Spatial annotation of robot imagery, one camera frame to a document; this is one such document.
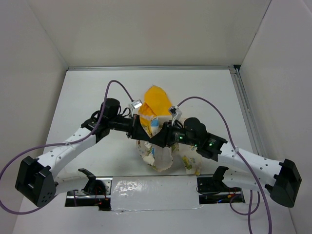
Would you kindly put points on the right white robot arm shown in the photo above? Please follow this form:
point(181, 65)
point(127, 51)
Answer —
point(281, 180)

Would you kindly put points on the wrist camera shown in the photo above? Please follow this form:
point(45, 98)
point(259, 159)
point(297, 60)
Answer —
point(135, 104)
point(175, 113)

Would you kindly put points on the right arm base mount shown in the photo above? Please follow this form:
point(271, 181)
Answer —
point(212, 190)

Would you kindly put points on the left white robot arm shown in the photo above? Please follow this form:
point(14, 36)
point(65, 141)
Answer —
point(38, 179)

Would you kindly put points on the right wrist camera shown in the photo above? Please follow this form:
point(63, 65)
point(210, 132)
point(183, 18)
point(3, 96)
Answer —
point(175, 113)

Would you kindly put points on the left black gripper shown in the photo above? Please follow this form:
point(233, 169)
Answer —
point(135, 130)

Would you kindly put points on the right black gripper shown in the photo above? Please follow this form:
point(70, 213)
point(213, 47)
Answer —
point(164, 137)

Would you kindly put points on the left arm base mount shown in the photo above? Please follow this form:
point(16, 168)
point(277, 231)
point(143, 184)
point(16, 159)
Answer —
point(95, 193)

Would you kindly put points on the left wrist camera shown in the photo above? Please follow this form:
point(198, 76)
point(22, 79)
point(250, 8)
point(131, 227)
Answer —
point(135, 104)

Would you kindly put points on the yellow and cream baby jacket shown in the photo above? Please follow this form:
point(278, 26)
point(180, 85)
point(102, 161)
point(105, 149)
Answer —
point(152, 114)

